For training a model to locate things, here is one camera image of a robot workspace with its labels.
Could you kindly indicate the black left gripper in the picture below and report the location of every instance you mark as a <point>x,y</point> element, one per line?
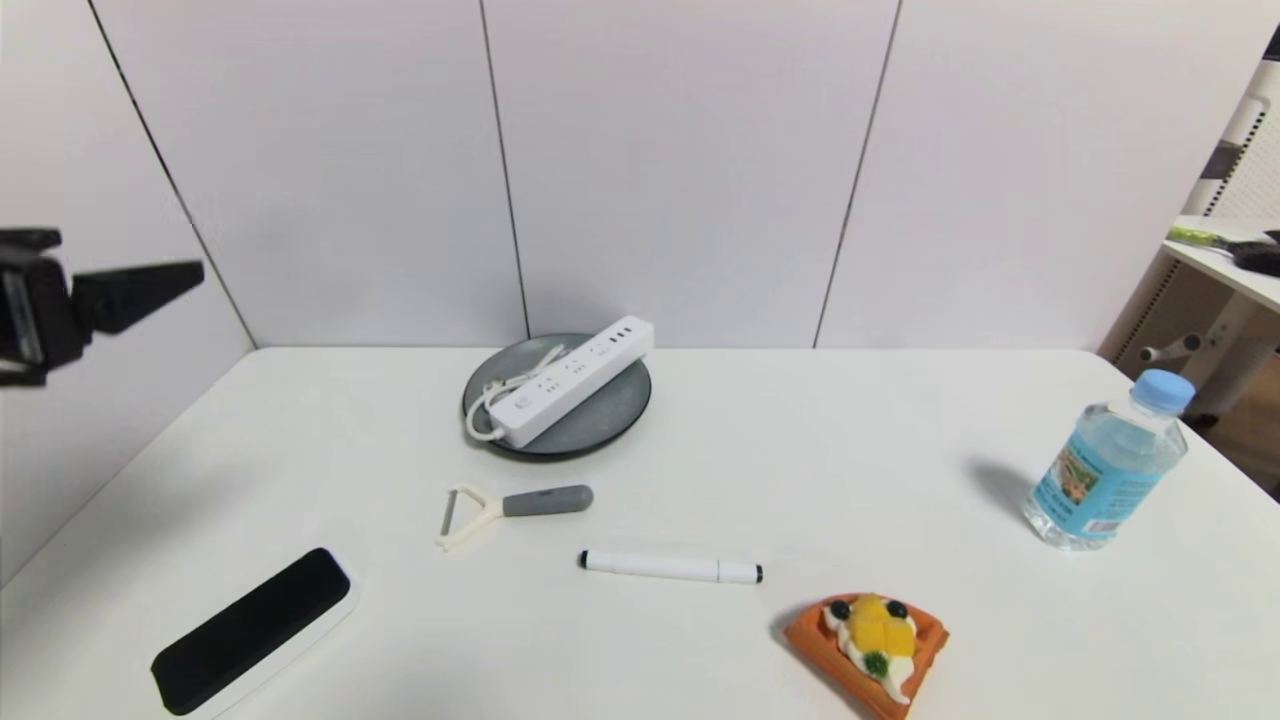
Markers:
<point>30,315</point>

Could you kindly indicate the white power strip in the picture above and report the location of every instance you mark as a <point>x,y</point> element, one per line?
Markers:
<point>570,385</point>

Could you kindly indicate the gray round plate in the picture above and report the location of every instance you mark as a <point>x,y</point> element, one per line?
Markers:
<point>600,415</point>

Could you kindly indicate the black and white board eraser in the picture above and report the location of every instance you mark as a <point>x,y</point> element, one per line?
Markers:
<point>250,630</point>

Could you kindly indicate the white marker pen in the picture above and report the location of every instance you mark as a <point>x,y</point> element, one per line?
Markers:
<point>660,566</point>

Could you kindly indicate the orange toy waffle with fruit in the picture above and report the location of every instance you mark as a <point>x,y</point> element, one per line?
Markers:
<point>830,645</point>

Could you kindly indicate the water bottle with blue label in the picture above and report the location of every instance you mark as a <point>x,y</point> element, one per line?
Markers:
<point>1105,470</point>

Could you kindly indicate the green item on desk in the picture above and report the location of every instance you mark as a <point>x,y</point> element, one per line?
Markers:
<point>1195,235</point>

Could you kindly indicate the black item on desk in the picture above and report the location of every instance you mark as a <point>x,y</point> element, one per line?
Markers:
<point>1258,255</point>

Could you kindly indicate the white perforated panel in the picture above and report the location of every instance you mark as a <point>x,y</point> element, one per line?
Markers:
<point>1250,130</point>

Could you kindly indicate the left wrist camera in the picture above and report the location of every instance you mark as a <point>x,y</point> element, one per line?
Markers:
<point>25,239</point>

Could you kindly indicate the white desk with frame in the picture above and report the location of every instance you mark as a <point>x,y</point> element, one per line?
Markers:
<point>1235,280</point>

